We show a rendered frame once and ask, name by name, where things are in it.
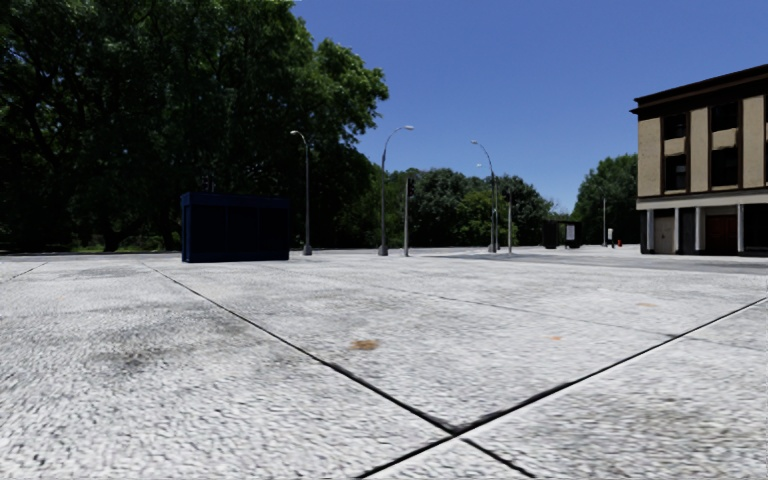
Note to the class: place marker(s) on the grey street lamp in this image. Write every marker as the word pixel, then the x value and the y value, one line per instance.
pixel 382 204
pixel 307 204
pixel 492 204

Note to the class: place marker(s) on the grey pole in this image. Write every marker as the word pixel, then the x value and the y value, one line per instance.
pixel 510 222
pixel 604 222

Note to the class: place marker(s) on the black bus shelter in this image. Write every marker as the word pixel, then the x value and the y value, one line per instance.
pixel 561 234

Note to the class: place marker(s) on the blue booth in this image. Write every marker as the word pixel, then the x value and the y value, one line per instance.
pixel 234 228

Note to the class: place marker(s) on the white box on a post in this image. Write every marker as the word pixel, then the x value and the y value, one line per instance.
pixel 611 235

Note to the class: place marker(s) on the trees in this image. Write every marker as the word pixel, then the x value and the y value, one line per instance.
pixel 609 198
pixel 150 108

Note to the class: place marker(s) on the tan concrete building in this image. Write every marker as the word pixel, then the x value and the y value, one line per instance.
pixel 702 156

